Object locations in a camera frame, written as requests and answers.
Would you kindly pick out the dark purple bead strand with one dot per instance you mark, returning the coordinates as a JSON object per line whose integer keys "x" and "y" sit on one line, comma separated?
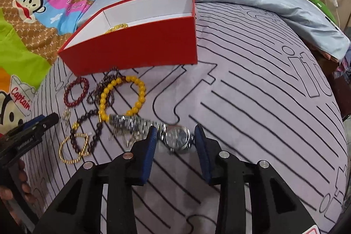
{"x": 94, "y": 91}

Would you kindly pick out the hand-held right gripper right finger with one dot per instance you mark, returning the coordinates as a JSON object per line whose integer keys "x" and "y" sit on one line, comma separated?
{"x": 204, "y": 157}

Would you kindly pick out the red cardboard box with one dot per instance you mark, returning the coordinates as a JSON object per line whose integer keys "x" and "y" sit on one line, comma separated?
{"x": 137, "y": 50}

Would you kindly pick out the green plush toy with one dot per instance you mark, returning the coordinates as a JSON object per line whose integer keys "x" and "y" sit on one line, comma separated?
{"x": 320, "y": 3}

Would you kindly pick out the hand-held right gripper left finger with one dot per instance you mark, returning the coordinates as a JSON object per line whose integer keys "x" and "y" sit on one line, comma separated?
{"x": 149, "y": 157}

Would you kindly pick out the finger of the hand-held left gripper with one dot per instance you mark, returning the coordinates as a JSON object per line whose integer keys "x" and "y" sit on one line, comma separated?
{"x": 33, "y": 120}
{"x": 24, "y": 140}

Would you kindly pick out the person's left hand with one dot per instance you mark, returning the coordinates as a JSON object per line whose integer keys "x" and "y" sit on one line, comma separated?
{"x": 23, "y": 176}

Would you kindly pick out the silver wrist watch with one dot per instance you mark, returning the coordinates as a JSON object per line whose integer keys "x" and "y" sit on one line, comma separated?
{"x": 177, "y": 136}

